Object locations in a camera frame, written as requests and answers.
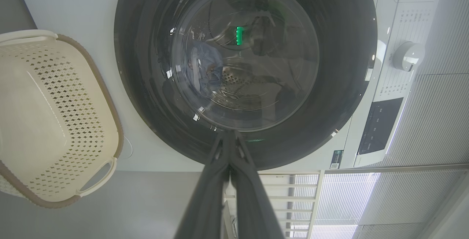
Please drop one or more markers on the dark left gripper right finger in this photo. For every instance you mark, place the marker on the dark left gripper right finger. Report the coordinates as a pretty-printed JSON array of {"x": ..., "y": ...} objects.
[{"x": 253, "y": 202}]

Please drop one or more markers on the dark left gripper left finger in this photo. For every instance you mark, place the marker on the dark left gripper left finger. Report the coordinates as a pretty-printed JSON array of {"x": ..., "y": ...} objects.
[{"x": 205, "y": 202}]

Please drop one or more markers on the blue bear print garment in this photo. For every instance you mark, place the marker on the blue bear print garment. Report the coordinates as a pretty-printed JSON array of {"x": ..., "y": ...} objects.
[{"x": 214, "y": 59}]

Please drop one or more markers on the black round glass washer door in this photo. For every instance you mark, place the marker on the black round glass washer door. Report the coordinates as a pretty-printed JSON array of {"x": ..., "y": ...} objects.
[{"x": 146, "y": 66}]

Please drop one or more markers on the steel washing machine drum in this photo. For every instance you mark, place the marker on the steel washing machine drum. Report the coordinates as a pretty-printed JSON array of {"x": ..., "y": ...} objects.
[{"x": 249, "y": 85}]

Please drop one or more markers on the black touch control panel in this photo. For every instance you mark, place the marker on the black touch control panel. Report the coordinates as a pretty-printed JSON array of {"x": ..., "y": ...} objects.
[{"x": 379, "y": 127}]

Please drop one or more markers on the white front-load washing machine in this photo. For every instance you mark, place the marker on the white front-load washing machine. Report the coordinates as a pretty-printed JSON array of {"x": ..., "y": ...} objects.
[{"x": 73, "y": 4}]

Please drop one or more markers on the white slatted rack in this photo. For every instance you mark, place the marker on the white slatted rack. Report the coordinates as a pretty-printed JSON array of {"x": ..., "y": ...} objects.
[{"x": 296, "y": 198}]

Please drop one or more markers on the small dark QR sticker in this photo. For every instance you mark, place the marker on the small dark QR sticker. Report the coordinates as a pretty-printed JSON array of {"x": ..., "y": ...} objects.
[{"x": 336, "y": 159}]

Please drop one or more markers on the round white filter cover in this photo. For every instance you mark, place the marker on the round white filter cover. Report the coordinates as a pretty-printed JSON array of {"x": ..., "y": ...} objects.
[{"x": 128, "y": 147}]

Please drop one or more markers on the cream basket with brown rim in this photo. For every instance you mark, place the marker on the cream basket with brown rim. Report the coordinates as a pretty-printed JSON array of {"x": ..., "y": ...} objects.
[{"x": 44, "y": 121}]

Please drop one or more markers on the white round control dial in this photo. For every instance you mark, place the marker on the white round control dial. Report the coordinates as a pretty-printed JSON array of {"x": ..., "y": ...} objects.
[{"x": 407, "y": 56}]

